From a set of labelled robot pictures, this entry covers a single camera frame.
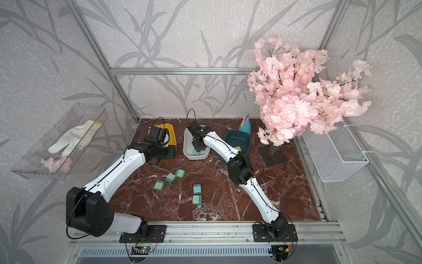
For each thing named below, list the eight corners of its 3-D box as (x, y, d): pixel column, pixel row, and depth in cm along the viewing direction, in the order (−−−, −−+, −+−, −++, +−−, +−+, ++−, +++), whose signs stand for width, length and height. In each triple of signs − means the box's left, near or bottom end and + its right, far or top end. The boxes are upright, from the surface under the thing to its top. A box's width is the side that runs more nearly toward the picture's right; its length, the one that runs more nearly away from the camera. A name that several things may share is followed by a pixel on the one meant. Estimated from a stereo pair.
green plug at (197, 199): (192, 204, 83) (191, 203, 82) (193, 196, 86) (192, 194, 84) (201, 204, 83) (201, 203, 82) (202, 196, 86) (202, 194, 84)
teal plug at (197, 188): (192, 194, 88) (192, 192, 86) (193, 185, 91) (193, 183, 89) (201, 194, 88) (200, 192, 86) (202, 185, 91) (201, 183, 89)
